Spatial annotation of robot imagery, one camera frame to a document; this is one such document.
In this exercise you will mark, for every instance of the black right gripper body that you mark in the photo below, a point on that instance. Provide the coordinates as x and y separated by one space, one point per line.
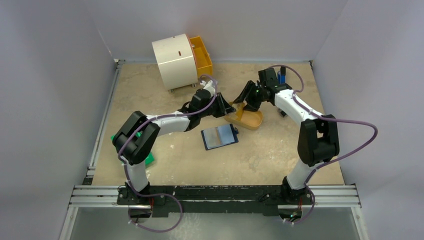
253 96

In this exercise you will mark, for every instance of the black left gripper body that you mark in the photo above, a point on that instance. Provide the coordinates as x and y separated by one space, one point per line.
216 110

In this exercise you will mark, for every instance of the card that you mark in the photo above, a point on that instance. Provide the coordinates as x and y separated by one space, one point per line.
239 109

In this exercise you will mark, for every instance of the orange oval tray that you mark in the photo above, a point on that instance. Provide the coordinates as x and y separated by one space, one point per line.
250 119

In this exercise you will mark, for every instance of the blue leather card holder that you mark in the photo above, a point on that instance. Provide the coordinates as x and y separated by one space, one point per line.
220 136

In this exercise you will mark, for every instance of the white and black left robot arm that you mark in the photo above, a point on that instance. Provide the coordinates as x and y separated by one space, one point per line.
136 179

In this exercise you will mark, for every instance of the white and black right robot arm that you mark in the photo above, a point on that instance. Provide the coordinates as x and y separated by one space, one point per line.
318 140

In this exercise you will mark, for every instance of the blue and black stapler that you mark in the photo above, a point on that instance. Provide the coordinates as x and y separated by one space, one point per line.
281 75

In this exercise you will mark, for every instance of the yellow open drawer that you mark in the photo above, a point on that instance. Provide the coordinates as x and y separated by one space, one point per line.
204 65

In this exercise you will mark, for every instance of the white cylindrical drawer cabinet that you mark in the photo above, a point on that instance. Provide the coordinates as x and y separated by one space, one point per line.
176 61

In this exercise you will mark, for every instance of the green plastic bin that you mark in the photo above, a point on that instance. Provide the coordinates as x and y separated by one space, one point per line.
150 159

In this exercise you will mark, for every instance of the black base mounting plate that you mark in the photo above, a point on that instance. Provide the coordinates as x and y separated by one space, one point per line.
268 200

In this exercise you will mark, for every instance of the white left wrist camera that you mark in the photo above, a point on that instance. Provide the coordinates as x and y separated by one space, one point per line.
209 86

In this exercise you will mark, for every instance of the aluminium frame rail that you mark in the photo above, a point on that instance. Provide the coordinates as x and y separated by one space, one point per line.
90 195

